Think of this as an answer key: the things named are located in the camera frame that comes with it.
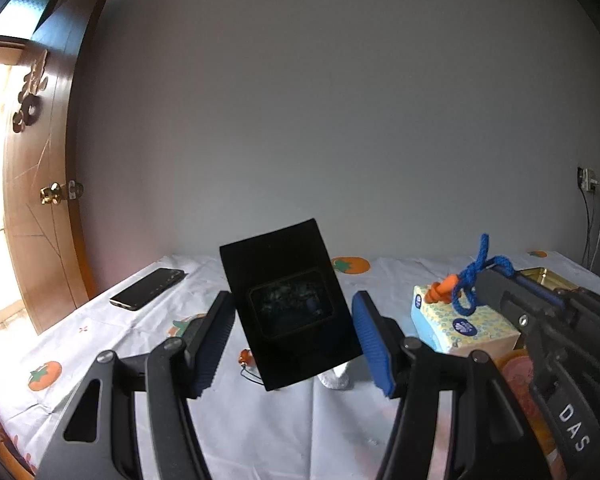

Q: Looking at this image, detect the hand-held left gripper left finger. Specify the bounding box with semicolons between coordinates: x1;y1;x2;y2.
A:
37;291;237;480

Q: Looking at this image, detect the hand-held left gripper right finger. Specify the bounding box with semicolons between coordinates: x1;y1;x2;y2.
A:
352;291;551;480

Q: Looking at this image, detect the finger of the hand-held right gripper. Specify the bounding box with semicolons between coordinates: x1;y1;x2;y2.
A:
474;268;547;334
511;271;600;309

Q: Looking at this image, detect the gold tin box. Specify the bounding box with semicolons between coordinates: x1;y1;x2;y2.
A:
517;266;581;293

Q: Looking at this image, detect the blue cord with orange carrot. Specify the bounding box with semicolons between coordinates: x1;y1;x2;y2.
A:
424;232;515;317

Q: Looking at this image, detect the black velvet pouch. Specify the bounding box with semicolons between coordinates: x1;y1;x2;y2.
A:
219;217;365;392

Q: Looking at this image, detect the blue yellow tissue pack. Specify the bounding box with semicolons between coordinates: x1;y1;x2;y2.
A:
411;284;522;358

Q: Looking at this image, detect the tomato print tablecloth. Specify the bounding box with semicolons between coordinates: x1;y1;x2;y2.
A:
0;251;600;480

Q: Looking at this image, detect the black smartphone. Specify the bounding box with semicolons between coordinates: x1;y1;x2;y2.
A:
109;267;187;312

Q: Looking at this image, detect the wooden door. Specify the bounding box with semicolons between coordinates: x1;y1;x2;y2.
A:
0;0;126;336

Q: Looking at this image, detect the brass door knob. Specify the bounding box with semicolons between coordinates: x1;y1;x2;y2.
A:
40;179;85;206

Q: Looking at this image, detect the wooden door ornament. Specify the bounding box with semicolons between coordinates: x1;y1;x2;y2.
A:
11;50;48;133

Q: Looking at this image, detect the transom window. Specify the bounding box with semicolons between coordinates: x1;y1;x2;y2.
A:
0;0;66;41

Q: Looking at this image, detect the orange bead with black cord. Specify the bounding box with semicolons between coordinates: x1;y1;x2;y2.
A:
236;349;263;387

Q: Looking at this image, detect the black cable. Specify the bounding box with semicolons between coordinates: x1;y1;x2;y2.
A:
577;187;597;268

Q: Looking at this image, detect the wall socket with plugs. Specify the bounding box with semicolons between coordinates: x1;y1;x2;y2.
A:
576;166;600;192

